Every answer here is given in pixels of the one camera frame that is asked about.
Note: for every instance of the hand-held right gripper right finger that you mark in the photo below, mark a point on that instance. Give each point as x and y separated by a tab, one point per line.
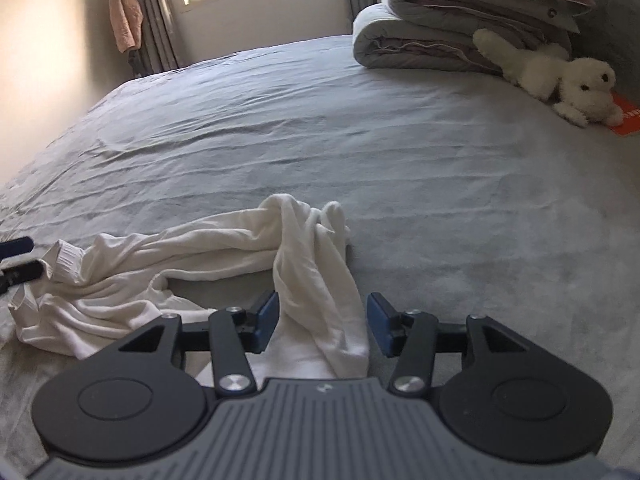
378	322

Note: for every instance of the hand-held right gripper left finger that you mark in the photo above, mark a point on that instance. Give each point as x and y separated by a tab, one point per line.
267	320

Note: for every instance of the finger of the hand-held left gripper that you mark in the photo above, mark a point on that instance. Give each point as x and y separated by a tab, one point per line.
15	247
22	271

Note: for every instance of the white pants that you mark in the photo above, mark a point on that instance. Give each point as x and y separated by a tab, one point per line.
200	250

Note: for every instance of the grey bed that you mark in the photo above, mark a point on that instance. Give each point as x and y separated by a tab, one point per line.
350	135

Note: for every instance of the pink hanging towel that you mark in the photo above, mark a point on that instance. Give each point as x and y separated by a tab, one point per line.
125	20

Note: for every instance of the white plush dog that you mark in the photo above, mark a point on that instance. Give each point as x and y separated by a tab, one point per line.
585	85

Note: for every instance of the orange card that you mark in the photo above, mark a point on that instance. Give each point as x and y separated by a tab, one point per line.
631	120

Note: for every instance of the grey quilted headboard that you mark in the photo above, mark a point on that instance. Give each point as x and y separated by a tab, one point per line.
615	20

